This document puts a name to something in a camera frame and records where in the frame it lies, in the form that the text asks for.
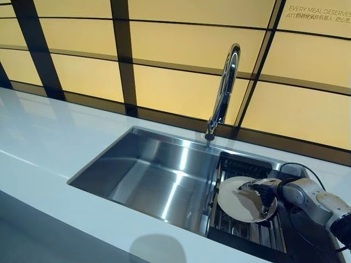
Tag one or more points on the right robot hand dark palm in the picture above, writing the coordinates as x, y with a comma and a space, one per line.
270, 191

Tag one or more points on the cream ceramic plate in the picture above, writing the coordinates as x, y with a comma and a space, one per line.
235, 202

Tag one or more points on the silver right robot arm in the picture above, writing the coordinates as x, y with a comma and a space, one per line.
318, 200

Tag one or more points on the black sink dish rack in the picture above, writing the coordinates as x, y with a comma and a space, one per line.
246, 233

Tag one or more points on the chrome kitchen faucet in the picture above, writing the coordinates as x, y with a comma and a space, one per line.
227, 87

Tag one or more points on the stainless steel sink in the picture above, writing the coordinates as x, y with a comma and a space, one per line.
153, 175

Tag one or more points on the grey kitchen cabinet front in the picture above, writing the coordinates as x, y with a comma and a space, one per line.
41, 241

